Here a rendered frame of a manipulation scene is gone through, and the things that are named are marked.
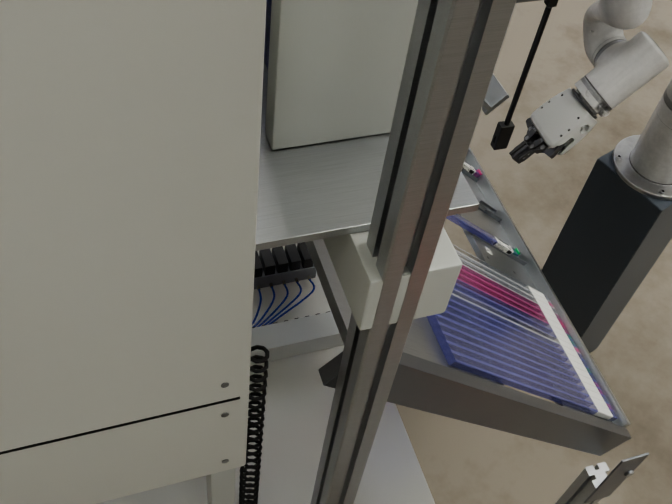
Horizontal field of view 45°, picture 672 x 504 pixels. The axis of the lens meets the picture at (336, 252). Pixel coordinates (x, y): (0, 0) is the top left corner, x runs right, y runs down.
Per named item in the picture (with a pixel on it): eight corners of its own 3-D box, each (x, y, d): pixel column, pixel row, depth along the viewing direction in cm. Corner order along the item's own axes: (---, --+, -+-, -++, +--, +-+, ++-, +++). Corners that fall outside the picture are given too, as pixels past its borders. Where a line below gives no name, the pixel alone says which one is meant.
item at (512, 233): (443, 167, 172) (469, 146, 169) (594, 445, 134) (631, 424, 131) (440, 165, 171) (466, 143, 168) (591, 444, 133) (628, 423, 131)
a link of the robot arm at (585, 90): (618, 117, 156) (605, 127, 157) (596, 87, 161) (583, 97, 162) (601, 99, 150) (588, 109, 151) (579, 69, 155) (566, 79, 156)
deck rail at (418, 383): (594, 445, 134) (625, 427, 132) (600, 456, 133) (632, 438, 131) (317, 369, 83) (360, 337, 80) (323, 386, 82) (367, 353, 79)
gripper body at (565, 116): (609, 125, 156) (562, 161, 161) (584, 90, 162) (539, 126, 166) (594, 109, 151) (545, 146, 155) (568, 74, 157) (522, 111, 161)
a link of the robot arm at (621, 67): (577, 66, 156) (598, 94, 150) (635, 18, 151) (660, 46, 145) (596, 87, 162) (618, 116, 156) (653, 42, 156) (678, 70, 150)
